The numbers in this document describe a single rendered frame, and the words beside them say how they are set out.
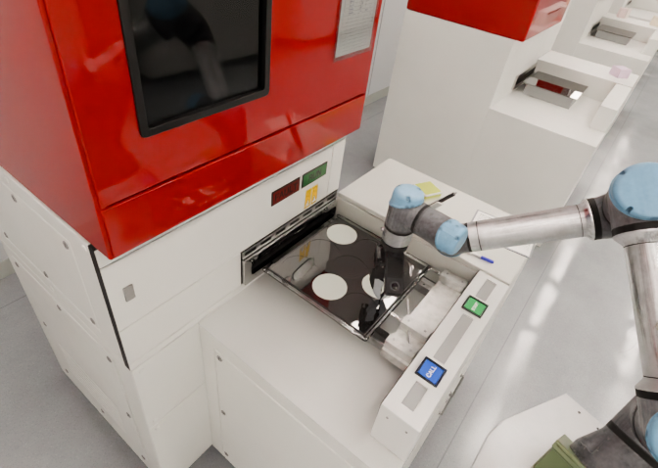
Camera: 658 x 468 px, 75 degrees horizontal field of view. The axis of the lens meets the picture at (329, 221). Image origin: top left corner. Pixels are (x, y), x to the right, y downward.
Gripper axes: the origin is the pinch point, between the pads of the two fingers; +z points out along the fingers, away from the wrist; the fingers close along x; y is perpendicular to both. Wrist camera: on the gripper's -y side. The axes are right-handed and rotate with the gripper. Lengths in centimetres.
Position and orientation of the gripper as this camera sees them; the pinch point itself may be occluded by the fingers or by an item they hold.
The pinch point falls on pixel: (380, 298)
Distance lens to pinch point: 123.5
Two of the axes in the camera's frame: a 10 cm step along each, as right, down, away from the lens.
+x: -9.9, -1.2, -0.3
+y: 0.5, -6.2, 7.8
